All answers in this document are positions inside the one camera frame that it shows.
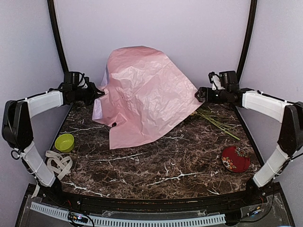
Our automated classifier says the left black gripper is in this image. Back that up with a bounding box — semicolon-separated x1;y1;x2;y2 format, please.
73;81;105;105

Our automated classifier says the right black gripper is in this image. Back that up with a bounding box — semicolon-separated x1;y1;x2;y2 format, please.
196;87;230;104

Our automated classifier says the pink purple wrapping paper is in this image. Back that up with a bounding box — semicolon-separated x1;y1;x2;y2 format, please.
92;46;200;149

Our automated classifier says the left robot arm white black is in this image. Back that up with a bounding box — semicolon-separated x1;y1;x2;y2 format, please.
2;71;105;188

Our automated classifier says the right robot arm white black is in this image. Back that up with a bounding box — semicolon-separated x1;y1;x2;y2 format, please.
195;71;303;205

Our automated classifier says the lime green bowl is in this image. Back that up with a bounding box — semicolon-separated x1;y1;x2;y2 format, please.
54;133;75;153

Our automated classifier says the red floral dish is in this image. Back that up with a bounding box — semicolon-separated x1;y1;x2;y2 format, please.
221;146;250;173

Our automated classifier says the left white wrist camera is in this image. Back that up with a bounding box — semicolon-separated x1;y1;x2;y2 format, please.
78;74;90;88

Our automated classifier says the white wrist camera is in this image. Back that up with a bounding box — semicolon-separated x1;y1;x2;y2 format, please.
208;72;223;90
78;74;90;88

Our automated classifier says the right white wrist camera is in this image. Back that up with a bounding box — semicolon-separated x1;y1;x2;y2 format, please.
208;72;223;90

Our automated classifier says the white ribbon strap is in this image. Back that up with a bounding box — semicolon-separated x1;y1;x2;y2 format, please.
31;150;73;199

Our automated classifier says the right black frame post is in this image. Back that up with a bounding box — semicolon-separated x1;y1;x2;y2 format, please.
236;0;258;81

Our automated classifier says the black front table rail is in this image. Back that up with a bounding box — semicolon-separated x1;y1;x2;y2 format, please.
56;186;251;213

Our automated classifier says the white slotted cable duct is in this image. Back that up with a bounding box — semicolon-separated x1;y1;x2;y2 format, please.
30;202;226;227

